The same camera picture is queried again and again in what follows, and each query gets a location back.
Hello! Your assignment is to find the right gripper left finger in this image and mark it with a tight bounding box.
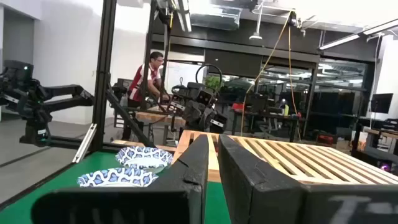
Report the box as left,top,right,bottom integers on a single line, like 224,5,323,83
30,134,210,224

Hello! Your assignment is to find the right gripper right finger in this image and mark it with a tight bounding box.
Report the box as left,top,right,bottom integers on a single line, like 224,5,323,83
217,134,398,224

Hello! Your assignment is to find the wooden slatted shelf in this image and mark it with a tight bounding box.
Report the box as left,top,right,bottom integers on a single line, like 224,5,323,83
172,129,398,185

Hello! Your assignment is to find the blue patterned paper bowl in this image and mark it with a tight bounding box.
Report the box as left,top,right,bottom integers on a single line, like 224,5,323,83
76,167,159,188
114,146,174,174

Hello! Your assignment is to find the green leafy plant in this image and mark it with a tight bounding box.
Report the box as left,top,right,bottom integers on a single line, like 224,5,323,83
205,75,224,91

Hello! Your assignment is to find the wooden work table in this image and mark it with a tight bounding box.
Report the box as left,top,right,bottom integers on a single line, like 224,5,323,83
135,108,187,125

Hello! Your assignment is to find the person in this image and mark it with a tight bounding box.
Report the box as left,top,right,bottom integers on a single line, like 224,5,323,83
121,51,166,141

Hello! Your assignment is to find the black desk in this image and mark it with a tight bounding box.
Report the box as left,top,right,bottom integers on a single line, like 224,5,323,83
231,110,307,142

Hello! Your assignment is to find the green table mat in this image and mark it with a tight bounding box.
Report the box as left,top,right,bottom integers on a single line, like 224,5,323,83
0,151,233,224

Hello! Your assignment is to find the silver aluminium bar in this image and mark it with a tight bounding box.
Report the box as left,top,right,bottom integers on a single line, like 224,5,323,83
72,123,98,164

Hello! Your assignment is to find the white pendant lamp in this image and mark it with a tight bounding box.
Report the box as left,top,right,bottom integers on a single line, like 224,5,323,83
248,1,264,40

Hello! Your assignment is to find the black computer monitor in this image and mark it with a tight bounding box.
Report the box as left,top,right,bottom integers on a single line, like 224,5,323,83
369,93,394,114

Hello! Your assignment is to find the white ceiling light strip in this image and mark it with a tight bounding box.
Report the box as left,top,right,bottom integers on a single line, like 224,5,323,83
318,18,398,50

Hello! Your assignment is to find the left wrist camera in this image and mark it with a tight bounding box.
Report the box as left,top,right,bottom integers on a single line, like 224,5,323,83
196,89,216,106

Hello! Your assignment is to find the yellow hanging cable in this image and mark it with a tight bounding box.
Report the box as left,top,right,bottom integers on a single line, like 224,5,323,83
240,11,293,138

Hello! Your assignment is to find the orange hanging cable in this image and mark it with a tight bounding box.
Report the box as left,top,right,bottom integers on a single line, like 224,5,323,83
287,26,302,141

